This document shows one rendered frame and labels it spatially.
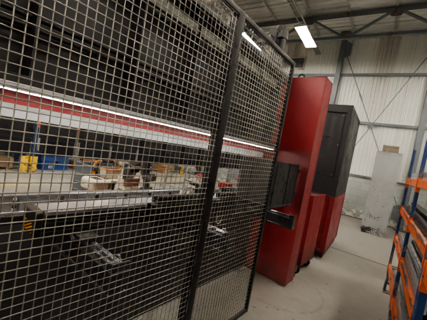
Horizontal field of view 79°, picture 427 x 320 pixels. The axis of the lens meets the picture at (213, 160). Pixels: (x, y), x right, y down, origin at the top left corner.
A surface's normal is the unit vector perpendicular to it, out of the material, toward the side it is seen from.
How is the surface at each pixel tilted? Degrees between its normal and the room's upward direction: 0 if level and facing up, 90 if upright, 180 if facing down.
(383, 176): 90
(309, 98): 90
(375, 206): 90
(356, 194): 90
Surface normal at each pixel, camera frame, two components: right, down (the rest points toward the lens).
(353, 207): -0.55, -0.05
